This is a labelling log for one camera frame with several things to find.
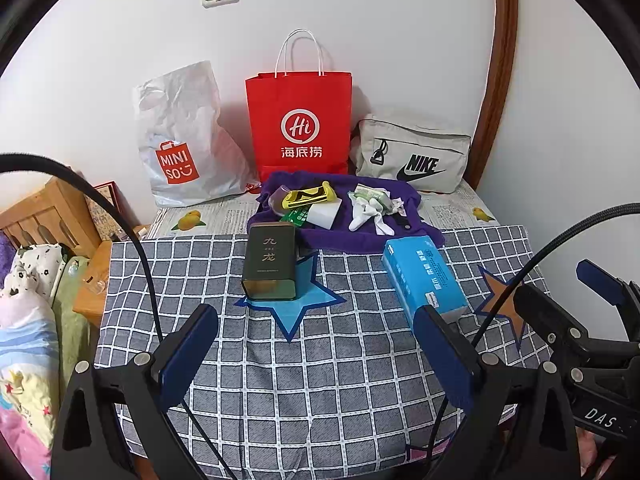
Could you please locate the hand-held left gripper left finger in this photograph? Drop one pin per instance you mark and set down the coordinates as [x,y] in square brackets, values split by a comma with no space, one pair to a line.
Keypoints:
[192,345]

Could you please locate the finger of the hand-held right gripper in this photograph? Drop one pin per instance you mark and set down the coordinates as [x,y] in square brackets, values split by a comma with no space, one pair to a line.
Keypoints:
[545,310]
[600,277]

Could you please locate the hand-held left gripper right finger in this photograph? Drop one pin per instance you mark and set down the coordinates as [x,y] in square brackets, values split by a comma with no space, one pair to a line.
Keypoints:
[445,355]

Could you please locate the blue tissue pack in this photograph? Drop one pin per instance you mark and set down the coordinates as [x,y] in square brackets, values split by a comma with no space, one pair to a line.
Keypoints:
[425,280]

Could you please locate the dark green tin box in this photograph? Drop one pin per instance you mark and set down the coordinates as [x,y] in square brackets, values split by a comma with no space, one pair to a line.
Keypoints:
[270,260]

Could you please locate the white glove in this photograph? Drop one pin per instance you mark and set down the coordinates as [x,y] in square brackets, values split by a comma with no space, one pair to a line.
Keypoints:
[367,215]

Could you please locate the green snack packet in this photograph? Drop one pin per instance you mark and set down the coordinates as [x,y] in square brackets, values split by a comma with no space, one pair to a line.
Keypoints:
[295,217]

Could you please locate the green banknote print packet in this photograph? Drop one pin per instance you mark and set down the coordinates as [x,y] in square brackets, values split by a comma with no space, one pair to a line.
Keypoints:
[372,192]

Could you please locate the white foam block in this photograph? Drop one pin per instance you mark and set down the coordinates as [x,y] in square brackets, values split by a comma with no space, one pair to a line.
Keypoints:
[325,212]

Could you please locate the yellow black packet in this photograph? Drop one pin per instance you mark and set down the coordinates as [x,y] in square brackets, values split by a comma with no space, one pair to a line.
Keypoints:
[305,195]

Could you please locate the blue brown star patch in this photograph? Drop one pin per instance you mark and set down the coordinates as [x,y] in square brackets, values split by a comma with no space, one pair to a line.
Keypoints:
[505,300]
[300,310]

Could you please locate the wooden nightstand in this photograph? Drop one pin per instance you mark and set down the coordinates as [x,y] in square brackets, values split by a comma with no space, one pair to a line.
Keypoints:
[95,285]

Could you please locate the grey checkered tablecloth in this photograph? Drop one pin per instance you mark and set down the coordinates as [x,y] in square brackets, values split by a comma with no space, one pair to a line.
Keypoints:
[325,385]

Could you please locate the light green blanket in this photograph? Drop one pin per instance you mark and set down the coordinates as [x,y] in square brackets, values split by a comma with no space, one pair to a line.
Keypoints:
[67,320]

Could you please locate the purple towel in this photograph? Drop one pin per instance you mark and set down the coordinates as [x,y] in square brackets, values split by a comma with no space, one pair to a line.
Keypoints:
[350,240]

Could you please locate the patterned flat box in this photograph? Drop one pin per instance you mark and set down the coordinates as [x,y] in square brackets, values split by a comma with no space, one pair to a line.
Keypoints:
[102,210]

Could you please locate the colourful printed quilt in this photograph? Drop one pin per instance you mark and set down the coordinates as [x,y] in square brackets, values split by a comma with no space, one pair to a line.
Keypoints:
[25,370]

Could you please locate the white dotted cloth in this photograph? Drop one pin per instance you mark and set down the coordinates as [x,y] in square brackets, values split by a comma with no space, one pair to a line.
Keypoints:
[35,267]

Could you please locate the wooden bed headboard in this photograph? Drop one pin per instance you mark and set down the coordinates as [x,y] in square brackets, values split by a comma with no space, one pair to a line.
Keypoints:
[45,210]

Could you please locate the grey waist bag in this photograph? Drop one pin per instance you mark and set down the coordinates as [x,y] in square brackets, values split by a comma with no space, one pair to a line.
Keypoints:
[420,145]

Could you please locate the white plastic shopping bag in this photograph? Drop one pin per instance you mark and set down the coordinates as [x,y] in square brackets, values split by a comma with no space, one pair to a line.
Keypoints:
[185,120]

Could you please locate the red paper shopping bag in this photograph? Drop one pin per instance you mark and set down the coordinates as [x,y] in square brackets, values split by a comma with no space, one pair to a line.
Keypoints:
[300,100]

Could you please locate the brown wooden door frame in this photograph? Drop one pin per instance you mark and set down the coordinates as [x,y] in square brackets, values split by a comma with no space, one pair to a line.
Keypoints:
[502,60]

